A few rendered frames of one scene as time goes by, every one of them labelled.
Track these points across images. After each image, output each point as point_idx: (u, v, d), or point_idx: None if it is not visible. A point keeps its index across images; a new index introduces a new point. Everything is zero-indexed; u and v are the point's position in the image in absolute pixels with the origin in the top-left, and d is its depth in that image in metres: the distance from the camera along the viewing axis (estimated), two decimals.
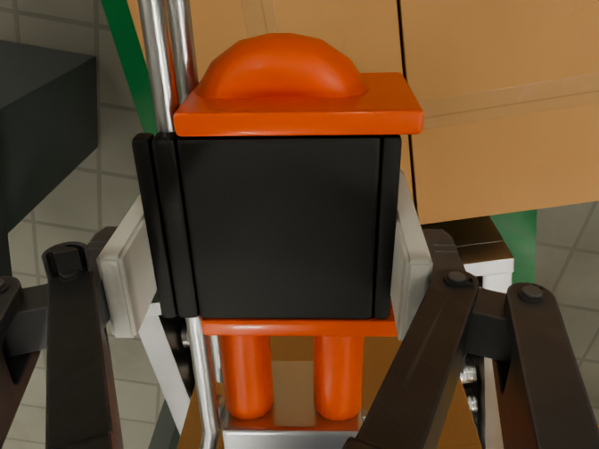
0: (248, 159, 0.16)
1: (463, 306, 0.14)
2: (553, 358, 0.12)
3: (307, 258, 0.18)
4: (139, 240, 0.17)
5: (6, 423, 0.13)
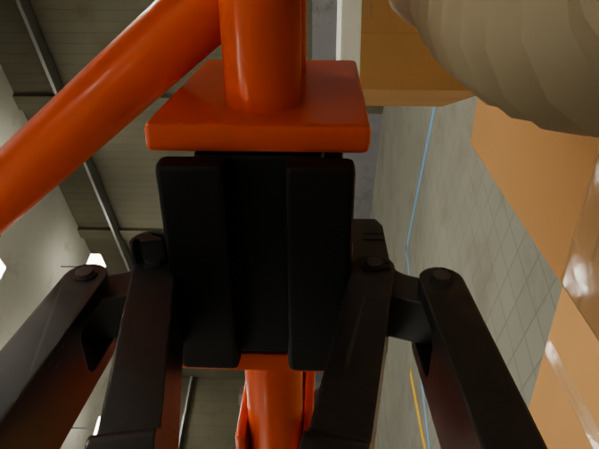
0: None
1: (384, 289, 0.14)
2: (471, 337, 0.13)
3: None
4: None
5: (77, 409, 0.14)
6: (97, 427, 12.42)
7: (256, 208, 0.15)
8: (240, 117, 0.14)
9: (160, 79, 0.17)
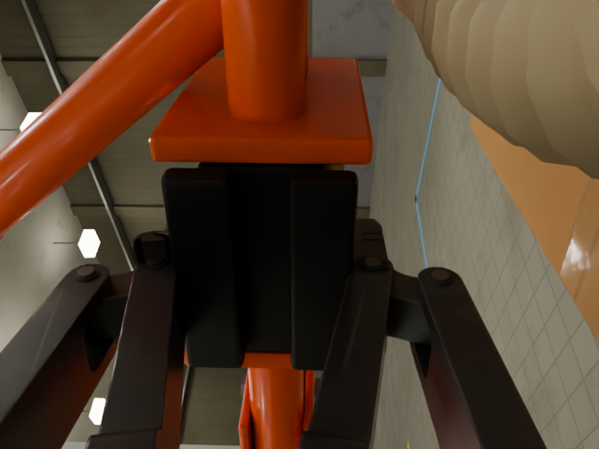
0: None
1: (383, 288, 0.14)
2: (471, 336, 0.13)
3: None
4: None
5: (78, 408, 0.14)
6: (93, 409, 12.05)
7: (259, 217, 0.15)
8: (243, 128, 0.14)
9: (162, 85, 0.17)
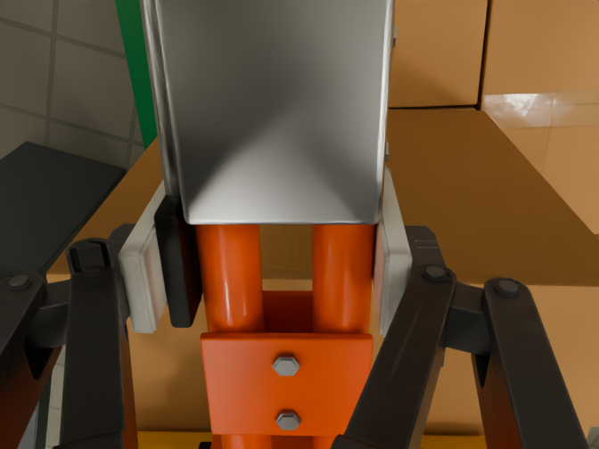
0: None
1: (443, 300, 0.14)
2: (532, 351, 0.12)
3: None
4: None
5: (25, 418, 0.13)
6: None
7: None
8: None
9: None
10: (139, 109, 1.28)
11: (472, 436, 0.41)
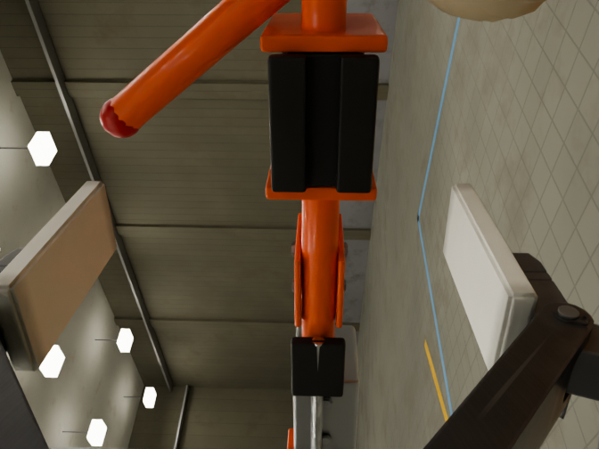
0: None
1: (569, 345, 0.12)
2: None
3: None
4: (43, 265, 0.16)
5: None
6: (90, 430, 11.92)
7: (321, 87, 0.26)
8: (313, 33, 0.25)
9: (258, 17, 0.27)
10: None
11: None
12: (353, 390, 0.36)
